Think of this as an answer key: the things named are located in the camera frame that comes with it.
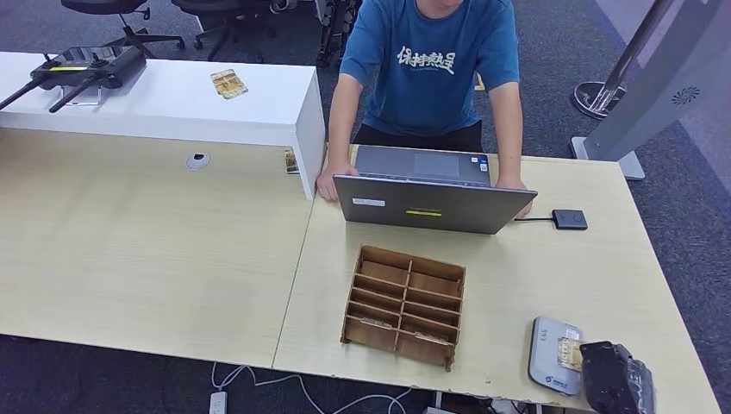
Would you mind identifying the small black usb hub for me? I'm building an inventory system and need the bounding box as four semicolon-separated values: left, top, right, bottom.
551;209;590;232

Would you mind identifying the grey kiosk stand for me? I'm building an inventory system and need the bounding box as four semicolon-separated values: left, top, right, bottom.
570;0;731;182

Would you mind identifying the grey laptop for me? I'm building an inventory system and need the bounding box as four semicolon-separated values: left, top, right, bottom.
333;144;539;236

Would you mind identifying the black metal frame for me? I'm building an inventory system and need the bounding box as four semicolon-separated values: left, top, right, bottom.
312;0;362;68

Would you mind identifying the black office chair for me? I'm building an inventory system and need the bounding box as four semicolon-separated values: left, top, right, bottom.
171;0;270;64
60;0;187;60

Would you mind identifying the person's left hand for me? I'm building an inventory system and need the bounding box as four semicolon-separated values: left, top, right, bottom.
494;175;534;220

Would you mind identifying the grey white card reader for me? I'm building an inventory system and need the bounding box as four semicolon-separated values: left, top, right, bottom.
527;316;584;397

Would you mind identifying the clear acrylic stand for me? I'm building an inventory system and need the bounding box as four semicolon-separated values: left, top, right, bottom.
59;85;105;108

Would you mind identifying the white desk shelf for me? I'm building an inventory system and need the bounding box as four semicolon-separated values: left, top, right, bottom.
0;51;328;201

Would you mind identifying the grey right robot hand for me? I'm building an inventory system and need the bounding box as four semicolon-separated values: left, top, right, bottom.
612;342;656;414

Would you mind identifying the person's right hand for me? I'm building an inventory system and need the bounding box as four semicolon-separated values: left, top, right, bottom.
316;162;358;202

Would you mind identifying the black remote controller with antennas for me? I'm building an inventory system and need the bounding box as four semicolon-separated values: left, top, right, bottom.
0;44;147;114

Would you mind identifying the chrome stanchion post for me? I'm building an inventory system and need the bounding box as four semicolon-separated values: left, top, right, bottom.
571;0;676;121

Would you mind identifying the gold patterned ID card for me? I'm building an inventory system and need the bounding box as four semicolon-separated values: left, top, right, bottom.
556;336;584;373

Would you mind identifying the wooden card organizer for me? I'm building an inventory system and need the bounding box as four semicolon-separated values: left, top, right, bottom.
340;245;467;373

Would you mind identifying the white power cable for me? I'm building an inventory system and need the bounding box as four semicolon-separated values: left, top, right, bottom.
211;362;412;414

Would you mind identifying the person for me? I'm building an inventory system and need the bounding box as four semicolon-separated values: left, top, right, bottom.
316;0;535;220

